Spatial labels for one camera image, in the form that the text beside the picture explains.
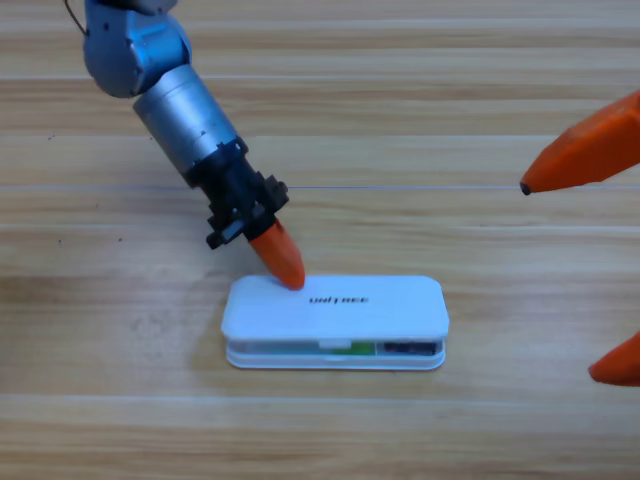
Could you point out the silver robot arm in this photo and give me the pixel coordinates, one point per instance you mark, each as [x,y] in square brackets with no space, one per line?
[165,95]

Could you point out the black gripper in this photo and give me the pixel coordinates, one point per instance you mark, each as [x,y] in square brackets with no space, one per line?
[235,200]

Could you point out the white Unitree pencil case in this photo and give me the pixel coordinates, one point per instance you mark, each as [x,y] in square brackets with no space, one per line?
[340,315]

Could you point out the black eraser with white print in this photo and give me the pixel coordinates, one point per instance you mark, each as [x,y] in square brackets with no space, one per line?
[407,348]

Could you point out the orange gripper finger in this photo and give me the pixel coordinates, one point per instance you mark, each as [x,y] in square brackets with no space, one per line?
[590,155]
[622,367]

